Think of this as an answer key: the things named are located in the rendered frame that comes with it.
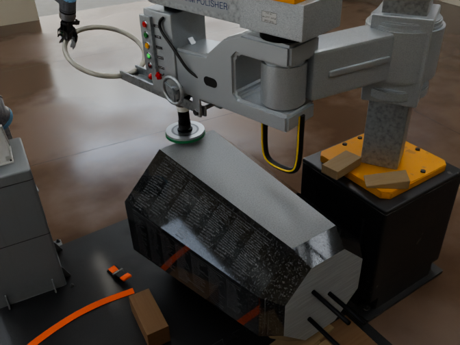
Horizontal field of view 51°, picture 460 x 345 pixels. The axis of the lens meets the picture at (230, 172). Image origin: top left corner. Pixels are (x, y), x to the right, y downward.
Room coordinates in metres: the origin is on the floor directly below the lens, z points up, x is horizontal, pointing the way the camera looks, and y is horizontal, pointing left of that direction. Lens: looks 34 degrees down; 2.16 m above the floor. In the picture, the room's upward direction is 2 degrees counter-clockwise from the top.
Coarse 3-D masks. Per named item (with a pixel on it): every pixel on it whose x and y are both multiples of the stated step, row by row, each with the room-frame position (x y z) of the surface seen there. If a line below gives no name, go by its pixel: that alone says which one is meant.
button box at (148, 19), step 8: (144, 16) 2.28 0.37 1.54; (152, 24) 2.27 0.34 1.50; (152, 32) 2.27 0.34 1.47; (144, 40) 2.30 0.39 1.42; (152, 40) 2.26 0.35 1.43; (144, 48) 2.31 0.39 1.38; (152, 48) 2.26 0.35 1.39; (144, 56) 2.31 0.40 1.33; (152, 56) 2.27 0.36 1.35; (152, 64) 2.28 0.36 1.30; (152, 72) 2.28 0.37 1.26
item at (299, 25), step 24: (168, 0) 2.18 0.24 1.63; (192, 0) 2.07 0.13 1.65; (216, 0) 1.97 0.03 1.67; (240, 0) 1.86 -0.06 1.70; (264, 0) 1.78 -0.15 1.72; (312, 0) 1.72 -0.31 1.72; (336, 0) 1.81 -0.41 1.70; (240, 24) 1.87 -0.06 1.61; (264, 24) 1.78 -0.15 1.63; (288, 24) 1.71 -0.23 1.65; (312, 24) 1.70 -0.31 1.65; (336, 24) 1.82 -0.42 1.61
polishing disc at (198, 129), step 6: (168, 126) 2.38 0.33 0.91; (174, 126) 2.37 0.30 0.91; (192, 126) 2.36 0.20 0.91; (198, 126) 2.36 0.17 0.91; (168, 132) 2.30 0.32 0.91; (174, 132) 2.30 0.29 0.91; (192, 132) 2.29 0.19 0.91; (198, 132) 2.29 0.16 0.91; (174, 138) 2.24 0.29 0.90; (180, 138) 2.23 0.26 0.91; (186, 138) 2.23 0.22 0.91; (192, 138) 2.23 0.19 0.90
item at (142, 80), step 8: (136, 64) 2.69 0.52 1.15; (120, 72) 2.59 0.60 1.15; (144, 72) 2.62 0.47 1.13; (128, 80) 2.55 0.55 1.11; (136, 80) 2.50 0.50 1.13; (144, 80) 2.56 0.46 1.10; (144, 88) 2.45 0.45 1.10; (152, 88) 2.40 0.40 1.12; (160, 96) 2.36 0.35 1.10; (184, 104) 2.23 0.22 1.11; (192, 104) 2.18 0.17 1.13; (208, 104) 2.19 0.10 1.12
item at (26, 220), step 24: (0, 168) 2.09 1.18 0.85; (24, 168) 2.08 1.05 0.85; (0, 192) 2.00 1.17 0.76; (24, 192) 2.04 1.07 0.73; (0, 216) 1.98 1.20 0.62; (24, 216) 2.03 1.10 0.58; (0, 240) 1.96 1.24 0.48; (24, 240) 2.01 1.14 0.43; (48, 240) 2.06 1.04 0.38; (0, 264) 1.94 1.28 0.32; (24, 264) 1.99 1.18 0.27; (48, 264) 2.04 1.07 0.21; (0, 288) 1.92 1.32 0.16; (24, 288) 1.97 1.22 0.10; (48, 288) 2.02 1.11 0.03
